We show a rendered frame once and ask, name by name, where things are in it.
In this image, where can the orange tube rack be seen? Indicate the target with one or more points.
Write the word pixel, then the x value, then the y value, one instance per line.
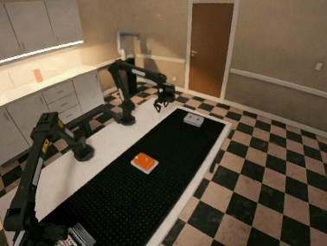
pixel 142 163

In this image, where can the white slotted holder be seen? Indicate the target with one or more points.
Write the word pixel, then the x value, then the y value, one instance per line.
pixel 85 236

